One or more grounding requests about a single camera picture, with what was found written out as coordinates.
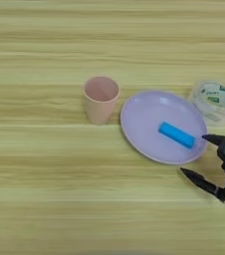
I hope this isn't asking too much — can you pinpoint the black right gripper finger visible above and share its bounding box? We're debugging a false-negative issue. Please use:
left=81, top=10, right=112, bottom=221
left=179, top=166, right=225, bottom=199
left=201, top=133, right=225, bottom=147

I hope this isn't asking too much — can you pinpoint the blue rectangular block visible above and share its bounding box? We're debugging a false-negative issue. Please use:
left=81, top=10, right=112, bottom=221
left=157, top=121, right=197, bottom=150

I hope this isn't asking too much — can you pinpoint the purple round plate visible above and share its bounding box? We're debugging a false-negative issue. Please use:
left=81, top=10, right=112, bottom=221
left=119, top=90, right=209, bottom=166

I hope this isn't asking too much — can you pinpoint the clear plastic container green label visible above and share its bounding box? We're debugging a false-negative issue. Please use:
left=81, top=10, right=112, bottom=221
left=190, top=79, right=225, bottom=128

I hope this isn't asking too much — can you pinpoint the pink plastic cup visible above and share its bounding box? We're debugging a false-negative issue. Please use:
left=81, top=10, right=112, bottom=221
left=82, top=76, right=121, bottom=127

